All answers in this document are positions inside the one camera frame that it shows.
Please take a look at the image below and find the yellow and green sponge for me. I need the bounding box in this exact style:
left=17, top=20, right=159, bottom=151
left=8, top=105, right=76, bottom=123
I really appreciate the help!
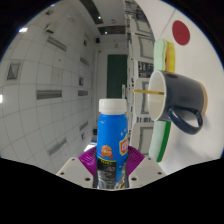
left=152, top=37, right=177, bottom=74

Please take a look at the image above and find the group of classroom chairs and desks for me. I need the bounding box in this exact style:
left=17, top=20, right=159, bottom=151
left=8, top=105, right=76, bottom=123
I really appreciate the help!
left=123, top=0, right=158, bottom=158

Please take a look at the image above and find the light green sponge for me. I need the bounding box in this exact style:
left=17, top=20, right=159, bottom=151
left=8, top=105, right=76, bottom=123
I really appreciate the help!
left=147, top=119, right=172, bottom=164

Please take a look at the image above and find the thin yellow stick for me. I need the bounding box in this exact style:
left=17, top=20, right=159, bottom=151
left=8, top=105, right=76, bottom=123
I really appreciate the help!
left=132, top=88, right=166, bottom=96

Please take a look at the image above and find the dark green chalkboard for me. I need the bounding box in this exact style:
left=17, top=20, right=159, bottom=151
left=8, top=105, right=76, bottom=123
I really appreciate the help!
left=106, top=53, right=129, bottom=100

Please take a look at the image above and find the group of ceiling lights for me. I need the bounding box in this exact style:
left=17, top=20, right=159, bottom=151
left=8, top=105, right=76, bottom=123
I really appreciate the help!
left=5, top=6, right=92, bottom=158

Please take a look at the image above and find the blue white-capped drink bottle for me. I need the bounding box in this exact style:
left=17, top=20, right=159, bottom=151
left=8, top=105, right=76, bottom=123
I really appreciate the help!
left=92, top=97, right=131, bottom=191

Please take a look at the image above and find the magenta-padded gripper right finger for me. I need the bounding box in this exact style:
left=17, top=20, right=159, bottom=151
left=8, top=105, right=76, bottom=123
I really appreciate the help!
left=126, top=146, right=167, bottom=189

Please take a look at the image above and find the flat round red coaster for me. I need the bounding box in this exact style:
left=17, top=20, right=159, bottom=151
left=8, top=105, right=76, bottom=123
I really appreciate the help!
left=171, top=19, right=192, bottom=47

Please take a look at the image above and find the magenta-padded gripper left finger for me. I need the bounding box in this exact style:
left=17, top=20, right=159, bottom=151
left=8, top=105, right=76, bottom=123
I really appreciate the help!
left=55, top=147, right=99, bottom=190

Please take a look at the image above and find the dark blue mug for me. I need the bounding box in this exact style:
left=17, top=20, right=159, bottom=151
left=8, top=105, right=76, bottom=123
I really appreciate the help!
left=146, top=69, right=209, bottom=136

